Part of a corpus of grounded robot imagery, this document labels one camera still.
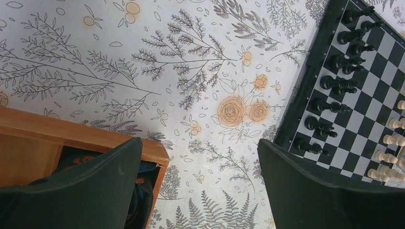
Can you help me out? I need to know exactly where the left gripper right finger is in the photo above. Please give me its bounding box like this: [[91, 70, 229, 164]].
[[257, 139, 405, 229]]

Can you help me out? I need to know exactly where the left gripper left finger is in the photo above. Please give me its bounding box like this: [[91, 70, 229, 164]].
[[0, 137, 142, 229]]

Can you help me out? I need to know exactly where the white chess piece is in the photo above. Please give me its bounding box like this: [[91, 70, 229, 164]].
[[374, 151, 398, 164], [397, 100, 405, 110], [378, 165, 405, 181], [383, 134, 405, 146], [388, 118, 405, 129], [367, 168, 390, 182]]

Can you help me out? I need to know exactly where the black white chess board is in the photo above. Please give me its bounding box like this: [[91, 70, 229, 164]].
[[274, 0, 405, 185]]

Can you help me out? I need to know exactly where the black chess piece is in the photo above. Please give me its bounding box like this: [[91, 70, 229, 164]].
[[350, 43, 376, 55], [361, 21, 385, 32], [320, 75, 359, 90], [337, 29, 366, 45], [330, 55, 366, 69], [342, 6, 375, 24]]

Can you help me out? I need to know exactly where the orange compartment tray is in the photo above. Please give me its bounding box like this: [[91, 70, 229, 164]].
[[0, 107, 169, 229]]

